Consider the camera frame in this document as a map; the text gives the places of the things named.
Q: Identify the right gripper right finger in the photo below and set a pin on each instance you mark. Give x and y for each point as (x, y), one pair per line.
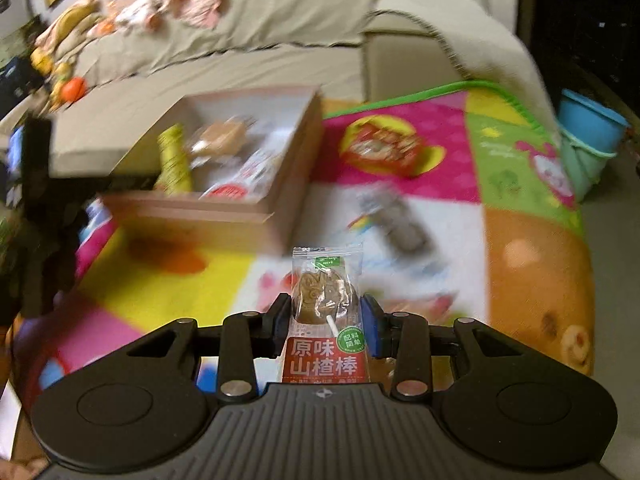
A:
(405, 338)

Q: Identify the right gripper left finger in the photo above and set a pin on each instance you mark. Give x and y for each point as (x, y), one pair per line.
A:
(245, 337)

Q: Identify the hawthorn lollipop packet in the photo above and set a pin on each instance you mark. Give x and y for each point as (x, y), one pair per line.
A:
(326, 343)

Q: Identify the dark cereal bar packet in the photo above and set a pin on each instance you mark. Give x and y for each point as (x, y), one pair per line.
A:
(402, 232)

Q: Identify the yellow cheese snack bar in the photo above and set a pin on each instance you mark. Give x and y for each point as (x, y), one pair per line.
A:
(175, 172)

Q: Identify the pink cardboard gift box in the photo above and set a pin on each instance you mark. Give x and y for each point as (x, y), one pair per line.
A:
(287, 120)

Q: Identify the orange snack packet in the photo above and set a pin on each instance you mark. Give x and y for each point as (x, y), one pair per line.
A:
(384, 150)

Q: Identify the brown bread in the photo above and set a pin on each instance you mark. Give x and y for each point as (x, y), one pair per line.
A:
(219, 139)

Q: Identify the red round lid packet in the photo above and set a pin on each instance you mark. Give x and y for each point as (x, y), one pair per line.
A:
(251, 181)

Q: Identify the colourful cartoon play mat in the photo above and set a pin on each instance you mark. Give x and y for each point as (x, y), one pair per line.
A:
(447, 204)

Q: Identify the orange toy ball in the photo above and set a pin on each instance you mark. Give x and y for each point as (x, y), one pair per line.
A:
(73, 90)

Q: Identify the teal plastic bucket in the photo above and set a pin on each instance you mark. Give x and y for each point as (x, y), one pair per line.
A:
(583, 164)

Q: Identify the pile of baby clothes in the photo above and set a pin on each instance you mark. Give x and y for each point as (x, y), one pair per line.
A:
(147, 14)

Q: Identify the blue plastic bucket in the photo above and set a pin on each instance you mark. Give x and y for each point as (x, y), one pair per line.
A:
(594, 124)

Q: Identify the beige sofa with cover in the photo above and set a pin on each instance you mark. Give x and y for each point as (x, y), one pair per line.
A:
(353, 50)

